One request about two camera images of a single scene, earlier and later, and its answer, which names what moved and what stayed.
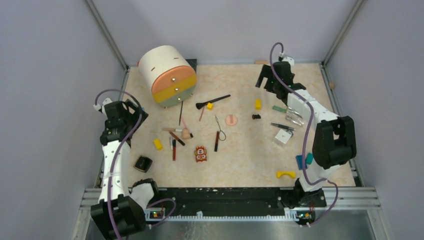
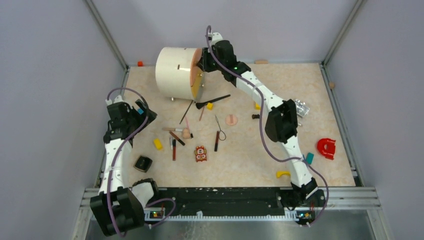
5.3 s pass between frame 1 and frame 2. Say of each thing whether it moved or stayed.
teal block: stayed
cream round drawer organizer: moved
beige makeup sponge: stayed
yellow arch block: stayed
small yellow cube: stayed
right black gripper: moved
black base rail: stayed
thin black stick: moved
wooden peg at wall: stayed
